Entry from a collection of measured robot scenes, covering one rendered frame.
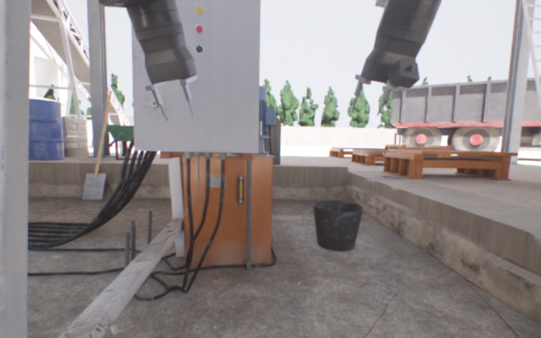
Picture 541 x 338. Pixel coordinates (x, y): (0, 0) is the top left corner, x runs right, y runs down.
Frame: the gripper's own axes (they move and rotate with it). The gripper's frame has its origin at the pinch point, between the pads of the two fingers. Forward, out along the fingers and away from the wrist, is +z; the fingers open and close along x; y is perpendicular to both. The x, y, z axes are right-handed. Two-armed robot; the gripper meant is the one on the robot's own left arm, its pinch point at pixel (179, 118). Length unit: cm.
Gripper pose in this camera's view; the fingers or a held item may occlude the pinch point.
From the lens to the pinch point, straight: 50.0
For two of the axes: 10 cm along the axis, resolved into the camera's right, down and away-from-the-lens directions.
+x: -9.8, 0.7, 2.0
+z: 1.6, 8.7, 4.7
